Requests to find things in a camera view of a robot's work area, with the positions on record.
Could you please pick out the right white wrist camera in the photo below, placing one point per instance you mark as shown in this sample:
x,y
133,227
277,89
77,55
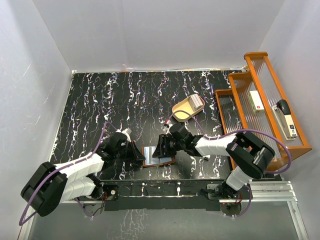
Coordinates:
x,y
167,125

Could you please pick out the stack of credit cards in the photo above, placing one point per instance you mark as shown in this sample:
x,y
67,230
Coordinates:
x,y
195,102

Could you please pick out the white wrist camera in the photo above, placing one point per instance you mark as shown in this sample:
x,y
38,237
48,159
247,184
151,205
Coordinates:
x,y
126,132
167,125

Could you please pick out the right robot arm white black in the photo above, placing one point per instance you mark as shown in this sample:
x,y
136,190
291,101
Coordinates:
x,y
251,155

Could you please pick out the black beige stapler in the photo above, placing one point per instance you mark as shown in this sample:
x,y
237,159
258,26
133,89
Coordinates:
x,y
283,115

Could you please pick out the brown leather card holder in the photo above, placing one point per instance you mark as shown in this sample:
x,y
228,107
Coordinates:
x,y
147,152

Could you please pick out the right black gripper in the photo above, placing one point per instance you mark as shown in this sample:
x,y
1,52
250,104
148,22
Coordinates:
x,y
162,150

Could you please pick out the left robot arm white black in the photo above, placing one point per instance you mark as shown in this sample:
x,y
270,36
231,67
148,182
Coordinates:
x,y
52,184

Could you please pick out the white staple box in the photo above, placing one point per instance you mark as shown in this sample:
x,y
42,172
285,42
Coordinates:
x,y
256,102

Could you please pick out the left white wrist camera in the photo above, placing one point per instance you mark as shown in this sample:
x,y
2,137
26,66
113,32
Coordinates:
x,y
126,132

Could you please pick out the beige oval tray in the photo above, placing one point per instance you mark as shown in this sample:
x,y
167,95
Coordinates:
x,y
182,111

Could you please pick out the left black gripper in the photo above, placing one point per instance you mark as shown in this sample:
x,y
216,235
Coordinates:
x,y
136,155

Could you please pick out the orange wooden tiered shelf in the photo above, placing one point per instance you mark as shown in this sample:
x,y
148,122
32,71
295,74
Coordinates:
x,y
236,112

